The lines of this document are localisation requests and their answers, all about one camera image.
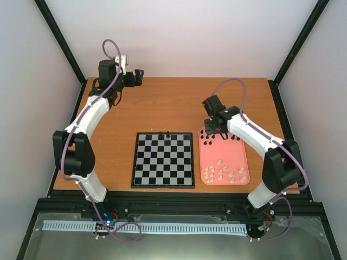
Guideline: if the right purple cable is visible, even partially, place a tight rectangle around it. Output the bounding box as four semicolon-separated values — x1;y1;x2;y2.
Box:
213;77;310;243

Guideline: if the black frame post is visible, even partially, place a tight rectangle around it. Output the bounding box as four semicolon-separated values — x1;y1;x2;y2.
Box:
273;0;330;86
34;0;87;86

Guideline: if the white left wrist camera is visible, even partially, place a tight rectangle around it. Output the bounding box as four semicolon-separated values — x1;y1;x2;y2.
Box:
114;54;128;75

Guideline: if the light blue slotted cable duct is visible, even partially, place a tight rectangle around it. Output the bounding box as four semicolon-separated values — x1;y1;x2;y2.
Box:
42;220;247;236

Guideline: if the purple cable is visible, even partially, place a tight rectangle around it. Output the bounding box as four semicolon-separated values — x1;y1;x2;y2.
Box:
60;39;142;243
213;77;310;243

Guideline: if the black white chess board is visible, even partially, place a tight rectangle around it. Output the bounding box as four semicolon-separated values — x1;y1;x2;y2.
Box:
131;132;195;189

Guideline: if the black aluminium frame base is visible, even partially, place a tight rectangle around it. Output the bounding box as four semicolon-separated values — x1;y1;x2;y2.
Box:
33;190;327;224

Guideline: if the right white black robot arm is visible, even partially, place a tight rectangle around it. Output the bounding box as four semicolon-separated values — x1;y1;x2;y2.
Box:
202;95;308;209

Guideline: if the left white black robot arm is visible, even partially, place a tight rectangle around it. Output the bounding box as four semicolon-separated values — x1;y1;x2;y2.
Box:
53;55;144;218

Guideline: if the right black frame post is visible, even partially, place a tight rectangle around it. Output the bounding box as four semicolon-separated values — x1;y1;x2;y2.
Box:
273;0;330;86

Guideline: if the pink plastic tray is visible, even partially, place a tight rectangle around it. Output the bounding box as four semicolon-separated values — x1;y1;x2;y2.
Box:
198;127;250;185

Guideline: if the left black frame post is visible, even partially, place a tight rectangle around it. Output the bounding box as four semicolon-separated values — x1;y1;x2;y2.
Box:
34;0;87;86

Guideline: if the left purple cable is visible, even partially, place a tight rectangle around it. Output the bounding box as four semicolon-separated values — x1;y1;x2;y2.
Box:
60;39;142;243

